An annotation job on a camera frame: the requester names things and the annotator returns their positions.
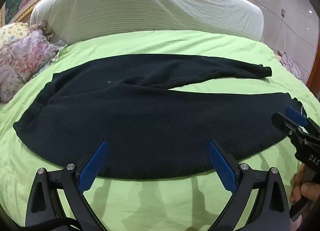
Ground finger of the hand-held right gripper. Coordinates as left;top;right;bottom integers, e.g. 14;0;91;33
286;106;320;138
272;112;304;144

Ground person's right hand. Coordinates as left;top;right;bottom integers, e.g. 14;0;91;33
290;168;320;203

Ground floral pink pillow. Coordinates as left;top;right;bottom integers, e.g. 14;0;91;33
0;29;68;104

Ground thin white cable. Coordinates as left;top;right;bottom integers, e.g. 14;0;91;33
282;16;289;52

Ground floral cloth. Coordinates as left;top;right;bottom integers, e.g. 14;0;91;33
276;50;303;80

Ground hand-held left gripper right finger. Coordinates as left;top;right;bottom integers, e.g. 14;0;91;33
206;140;292;231

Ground green bed sheet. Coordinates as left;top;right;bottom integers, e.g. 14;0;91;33
0;30;320;231

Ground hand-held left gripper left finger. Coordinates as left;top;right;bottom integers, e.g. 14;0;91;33
26;140;110;231

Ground black pants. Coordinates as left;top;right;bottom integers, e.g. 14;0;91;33
13;53;303;180

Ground yellow floral pillow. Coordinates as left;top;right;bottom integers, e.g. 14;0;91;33
0;23;30;46

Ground white striped padded headboard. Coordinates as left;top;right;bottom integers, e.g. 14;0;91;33
29;0;265;45

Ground wooden glass cabinet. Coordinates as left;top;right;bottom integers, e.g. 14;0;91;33
306;46;320;94

